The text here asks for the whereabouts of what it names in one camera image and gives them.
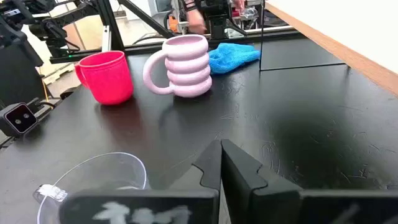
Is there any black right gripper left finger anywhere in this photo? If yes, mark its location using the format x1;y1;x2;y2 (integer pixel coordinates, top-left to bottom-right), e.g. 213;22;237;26
58;139;222;224

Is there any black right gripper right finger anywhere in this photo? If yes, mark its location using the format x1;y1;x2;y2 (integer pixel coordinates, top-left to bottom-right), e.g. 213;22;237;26
221;139;398;224

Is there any pink ribbed ceramic mug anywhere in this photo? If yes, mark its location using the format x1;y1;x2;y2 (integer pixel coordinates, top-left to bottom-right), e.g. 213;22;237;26
142;34;213;99

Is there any clear glass cup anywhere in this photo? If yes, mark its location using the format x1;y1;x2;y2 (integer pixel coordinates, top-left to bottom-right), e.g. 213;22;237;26
32;151;147;224

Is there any red plastic mug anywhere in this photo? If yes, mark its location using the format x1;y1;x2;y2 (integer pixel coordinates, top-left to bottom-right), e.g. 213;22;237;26
73;50;135;106

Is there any blue microfibre cloth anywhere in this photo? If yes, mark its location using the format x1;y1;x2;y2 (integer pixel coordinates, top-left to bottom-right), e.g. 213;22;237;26
208;42;261;75

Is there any black metal rig frame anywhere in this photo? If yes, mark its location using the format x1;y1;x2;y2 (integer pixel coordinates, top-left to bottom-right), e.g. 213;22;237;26
49;0;307;65

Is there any black camera cable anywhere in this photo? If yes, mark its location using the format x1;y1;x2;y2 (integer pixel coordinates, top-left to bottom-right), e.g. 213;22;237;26
29;98;57;122

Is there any small black camera box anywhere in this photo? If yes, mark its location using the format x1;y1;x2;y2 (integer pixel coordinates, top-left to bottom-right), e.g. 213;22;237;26
0;102;40;138

